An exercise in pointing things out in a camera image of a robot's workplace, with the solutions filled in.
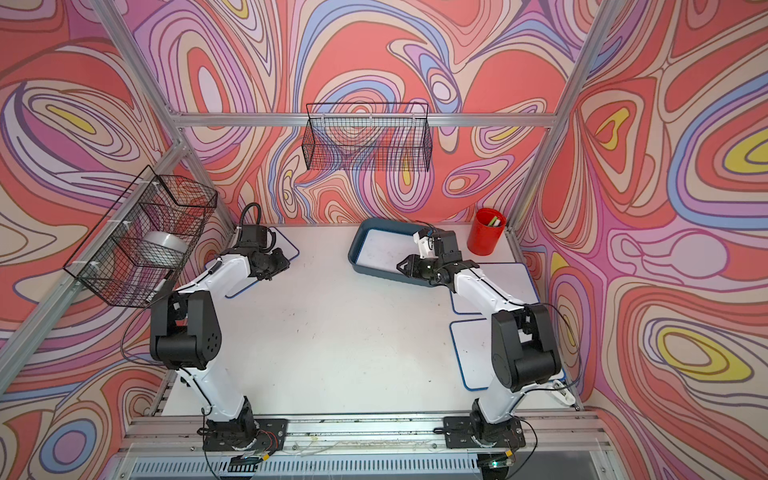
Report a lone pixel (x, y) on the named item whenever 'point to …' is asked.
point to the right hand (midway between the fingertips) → (401, 273)
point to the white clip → (564, 392)
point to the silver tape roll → (162, 248)
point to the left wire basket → (107, 263)
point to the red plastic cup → (486, 231)
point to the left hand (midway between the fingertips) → (287, 263)
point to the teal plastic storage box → (387, 271)
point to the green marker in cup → (493, 221)
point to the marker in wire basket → (158, 287)
